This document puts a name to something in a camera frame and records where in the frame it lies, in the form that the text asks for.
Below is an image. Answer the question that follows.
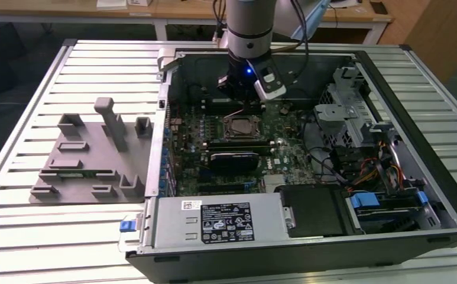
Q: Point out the silver CPU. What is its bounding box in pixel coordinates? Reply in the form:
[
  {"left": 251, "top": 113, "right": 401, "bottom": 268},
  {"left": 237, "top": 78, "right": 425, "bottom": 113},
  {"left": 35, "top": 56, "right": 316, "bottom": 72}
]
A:
[{"left": 231, "top": 120, "right": 255, "bottom": 134}]

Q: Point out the metal socket cover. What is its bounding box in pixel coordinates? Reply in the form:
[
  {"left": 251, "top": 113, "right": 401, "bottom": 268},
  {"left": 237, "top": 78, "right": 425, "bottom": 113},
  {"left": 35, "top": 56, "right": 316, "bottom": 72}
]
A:
[{"left": 224, "top": 117, "right": 264, "bottom": 138}]

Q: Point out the CPU socket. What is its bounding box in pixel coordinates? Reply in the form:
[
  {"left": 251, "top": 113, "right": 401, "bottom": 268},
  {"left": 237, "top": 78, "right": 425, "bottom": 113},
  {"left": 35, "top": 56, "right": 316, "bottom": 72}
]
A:
[{"left": 220, "top": 115, "right": 268, "bottom": 140}]

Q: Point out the green motherboard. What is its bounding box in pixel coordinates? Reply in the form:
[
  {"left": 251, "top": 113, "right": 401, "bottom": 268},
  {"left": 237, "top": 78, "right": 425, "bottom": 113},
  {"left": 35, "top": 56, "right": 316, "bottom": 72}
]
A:
[{"left": 160, "top": 97, "right": 320, "bottom": 198}]

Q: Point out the black graphics card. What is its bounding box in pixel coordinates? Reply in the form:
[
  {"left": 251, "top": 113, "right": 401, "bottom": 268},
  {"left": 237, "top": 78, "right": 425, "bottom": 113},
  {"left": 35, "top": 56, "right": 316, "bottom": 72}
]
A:
[{"left": 208, "top": 151, "right": 260, "bottom": 172}]

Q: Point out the perforated metal drive cage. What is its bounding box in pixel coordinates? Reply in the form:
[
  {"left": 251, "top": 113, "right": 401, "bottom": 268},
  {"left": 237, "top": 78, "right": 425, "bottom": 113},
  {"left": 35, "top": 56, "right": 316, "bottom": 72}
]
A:
[{"left": 313, "top": 66, "right": 395, "bottom": 149}]

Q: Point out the silver chipset heatsink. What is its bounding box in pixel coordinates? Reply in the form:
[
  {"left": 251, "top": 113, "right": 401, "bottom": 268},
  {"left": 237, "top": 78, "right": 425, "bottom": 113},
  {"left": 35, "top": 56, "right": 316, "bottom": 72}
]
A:
[{"left": 265, "top": 174, "right": 292, "bottom": 193}]

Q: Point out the black expansion slot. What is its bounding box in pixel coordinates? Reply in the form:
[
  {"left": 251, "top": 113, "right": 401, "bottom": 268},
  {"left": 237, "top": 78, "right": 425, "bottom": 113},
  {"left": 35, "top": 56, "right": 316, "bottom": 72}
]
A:
[{"left": 199, "top": 183, "right": 253, "bottom": 193}]

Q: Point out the white cardboard box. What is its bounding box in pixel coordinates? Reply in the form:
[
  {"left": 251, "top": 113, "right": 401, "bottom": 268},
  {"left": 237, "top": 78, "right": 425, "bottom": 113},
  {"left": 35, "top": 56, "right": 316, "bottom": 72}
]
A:
[{"left": 96, "top": 0, "right": 130, "bottom": 8}]

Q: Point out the black phone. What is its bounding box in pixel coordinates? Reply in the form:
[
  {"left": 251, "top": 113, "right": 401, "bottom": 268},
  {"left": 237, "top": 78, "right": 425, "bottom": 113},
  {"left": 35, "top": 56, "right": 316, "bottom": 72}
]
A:
[{"left": 369, "top": 1, "right": 389, "bottom": 14}]

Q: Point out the black plastic shroud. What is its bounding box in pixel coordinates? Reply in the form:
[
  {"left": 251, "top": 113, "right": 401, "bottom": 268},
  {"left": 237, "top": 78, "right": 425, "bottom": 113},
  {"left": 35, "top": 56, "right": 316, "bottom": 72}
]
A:
[{"left": 275, "top": 185, "right": 348, "bottom": 239}]

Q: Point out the silver power supply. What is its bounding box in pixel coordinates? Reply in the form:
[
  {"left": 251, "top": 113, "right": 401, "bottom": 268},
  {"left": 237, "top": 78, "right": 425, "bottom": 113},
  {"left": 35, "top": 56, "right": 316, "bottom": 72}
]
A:
[{"left": 148, "top": 196, "right": 292, "bottom": 249}]

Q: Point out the blue disk carrier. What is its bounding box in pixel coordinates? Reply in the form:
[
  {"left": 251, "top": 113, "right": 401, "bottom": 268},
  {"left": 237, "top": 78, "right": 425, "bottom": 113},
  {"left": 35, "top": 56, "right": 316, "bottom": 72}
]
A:
[{"left": 345, "top": 191, "right": 443, "bottom": 234}]

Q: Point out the green RAM stick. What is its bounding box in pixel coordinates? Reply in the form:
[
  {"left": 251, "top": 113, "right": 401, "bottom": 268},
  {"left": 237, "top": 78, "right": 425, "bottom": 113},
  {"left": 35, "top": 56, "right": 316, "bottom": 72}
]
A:
[{"left": 58, "top": 172, "right": 98, "bottom": 179}]

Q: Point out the grey parts rack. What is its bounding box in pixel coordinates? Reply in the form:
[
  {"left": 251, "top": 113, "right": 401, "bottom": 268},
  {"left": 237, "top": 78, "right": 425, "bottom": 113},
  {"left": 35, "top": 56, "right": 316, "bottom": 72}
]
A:
[{"left": 28, "top": 96, "right": 155, "bottom": 205}]

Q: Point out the wooden desk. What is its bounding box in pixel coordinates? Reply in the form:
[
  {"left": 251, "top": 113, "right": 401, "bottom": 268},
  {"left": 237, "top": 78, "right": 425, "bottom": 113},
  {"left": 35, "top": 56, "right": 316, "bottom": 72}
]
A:
[{"left": 0, "top": 0, "right": 396, "bottom": 45}]

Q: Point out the wooden cabinet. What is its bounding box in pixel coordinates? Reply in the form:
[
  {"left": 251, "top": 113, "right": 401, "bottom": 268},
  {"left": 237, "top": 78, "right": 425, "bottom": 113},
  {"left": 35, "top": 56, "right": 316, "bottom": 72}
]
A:
[{"left": 377, "top": 0, "right": 457, "bottom": 86}]

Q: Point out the black PC case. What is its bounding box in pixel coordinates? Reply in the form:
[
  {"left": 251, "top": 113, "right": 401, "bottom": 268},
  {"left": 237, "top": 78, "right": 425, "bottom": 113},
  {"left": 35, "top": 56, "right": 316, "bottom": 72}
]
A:
[{"left": 124, "top": 44, "right": 457, "bottom": 284}]

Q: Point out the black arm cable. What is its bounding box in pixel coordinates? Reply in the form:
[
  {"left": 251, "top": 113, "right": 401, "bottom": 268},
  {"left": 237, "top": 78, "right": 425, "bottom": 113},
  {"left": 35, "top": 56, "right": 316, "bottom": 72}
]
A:
[{"left": 289, "top": 0, "right": 313, "bottom": 82}]

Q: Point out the yellow orange wire bundle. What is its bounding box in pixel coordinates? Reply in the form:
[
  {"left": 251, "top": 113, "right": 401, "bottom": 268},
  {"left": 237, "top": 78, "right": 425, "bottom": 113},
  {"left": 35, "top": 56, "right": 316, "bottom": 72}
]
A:
[{"left": 349, "top": 158, "right": 407, "bottom": 190}]

